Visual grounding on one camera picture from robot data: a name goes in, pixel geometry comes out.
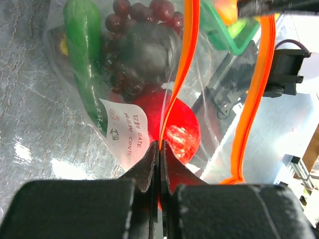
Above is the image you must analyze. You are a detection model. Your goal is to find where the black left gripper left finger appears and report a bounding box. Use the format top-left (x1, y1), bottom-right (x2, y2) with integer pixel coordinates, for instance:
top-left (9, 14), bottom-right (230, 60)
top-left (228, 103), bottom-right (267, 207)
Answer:
top-left (0, 142), bottom-right (159, 239)

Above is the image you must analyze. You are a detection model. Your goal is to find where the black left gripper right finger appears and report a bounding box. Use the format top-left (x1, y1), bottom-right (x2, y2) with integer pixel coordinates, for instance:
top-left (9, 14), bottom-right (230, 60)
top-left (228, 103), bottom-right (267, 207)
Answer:
top-left (159, 141), bottom-right (314, 239)

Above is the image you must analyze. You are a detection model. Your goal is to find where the red tomato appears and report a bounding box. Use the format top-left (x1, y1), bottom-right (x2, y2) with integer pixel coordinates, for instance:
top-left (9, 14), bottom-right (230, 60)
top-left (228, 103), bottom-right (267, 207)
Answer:
top-left (134, 90), bottom-right (201, 165)

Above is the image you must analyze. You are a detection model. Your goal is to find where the clear zip top bag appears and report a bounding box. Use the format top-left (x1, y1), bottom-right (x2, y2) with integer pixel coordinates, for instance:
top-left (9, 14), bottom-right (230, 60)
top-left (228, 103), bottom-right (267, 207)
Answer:
top-left (44, 0), bottom-right (276, 184)

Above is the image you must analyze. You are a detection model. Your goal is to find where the purple grape bunch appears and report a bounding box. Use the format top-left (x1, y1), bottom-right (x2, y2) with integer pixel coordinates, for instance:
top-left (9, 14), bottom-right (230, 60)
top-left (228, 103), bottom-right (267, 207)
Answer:
top-left (100, 0), bottom-right (184, 103)

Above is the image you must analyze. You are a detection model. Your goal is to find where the green chili pepper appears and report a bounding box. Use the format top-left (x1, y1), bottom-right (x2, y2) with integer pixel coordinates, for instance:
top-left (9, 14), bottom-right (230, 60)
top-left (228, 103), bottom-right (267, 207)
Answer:
top-left (63, 0), bottom-right (108, 135)

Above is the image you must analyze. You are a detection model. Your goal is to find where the dark purple mangosteen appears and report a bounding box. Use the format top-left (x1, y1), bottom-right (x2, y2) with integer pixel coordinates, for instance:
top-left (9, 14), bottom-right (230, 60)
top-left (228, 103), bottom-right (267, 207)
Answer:
top-left (59, 34), bottom-right (68, 56)

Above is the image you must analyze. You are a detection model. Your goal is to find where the green fruit tray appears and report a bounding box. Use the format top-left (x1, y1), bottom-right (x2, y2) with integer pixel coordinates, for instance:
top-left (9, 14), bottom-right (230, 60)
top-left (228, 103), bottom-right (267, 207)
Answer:
top-left (200, 0), bottom-right (260, 55)

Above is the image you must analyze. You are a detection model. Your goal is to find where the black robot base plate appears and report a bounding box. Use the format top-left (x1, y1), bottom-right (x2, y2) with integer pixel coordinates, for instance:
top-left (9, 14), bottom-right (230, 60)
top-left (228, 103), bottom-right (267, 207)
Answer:
top-left (191, 40), bottom-right (258, 120)

